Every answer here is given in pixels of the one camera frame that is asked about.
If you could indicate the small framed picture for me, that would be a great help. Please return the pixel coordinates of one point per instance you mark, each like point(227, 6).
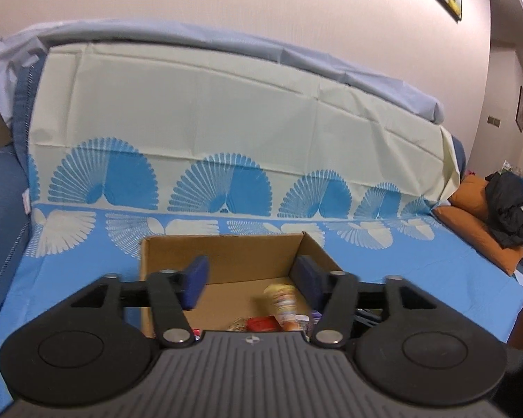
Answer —
point(519, 112)

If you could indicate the black jacket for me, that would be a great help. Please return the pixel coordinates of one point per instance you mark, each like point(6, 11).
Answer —
point(504, 200)

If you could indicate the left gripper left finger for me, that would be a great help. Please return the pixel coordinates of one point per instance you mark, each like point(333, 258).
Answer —
point(171, 293)

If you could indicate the clear bag of cookies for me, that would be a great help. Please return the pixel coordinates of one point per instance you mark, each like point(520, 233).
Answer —
point(238, 325)

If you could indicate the blue patterned sofa cover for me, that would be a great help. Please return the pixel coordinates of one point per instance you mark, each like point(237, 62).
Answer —
point(129, 141)

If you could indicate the green rice cracker packet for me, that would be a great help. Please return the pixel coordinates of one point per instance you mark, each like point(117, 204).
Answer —
point(283, 300)

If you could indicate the wall switch plate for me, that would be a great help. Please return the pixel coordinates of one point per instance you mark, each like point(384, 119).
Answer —
point(493, 121)

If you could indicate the orange cushion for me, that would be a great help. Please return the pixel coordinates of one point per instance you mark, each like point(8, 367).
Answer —
point(466, 215)

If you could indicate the cardboard box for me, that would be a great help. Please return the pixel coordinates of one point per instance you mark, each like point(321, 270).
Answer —
point(241, 267)

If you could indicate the red spicy strip packet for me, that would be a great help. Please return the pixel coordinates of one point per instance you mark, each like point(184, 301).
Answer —
point(263, 324)

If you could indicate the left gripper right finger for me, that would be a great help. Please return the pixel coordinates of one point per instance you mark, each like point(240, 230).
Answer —
point(333, 294)

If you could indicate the purple candy bar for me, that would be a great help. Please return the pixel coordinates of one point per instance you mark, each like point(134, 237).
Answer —
point(315, 317)

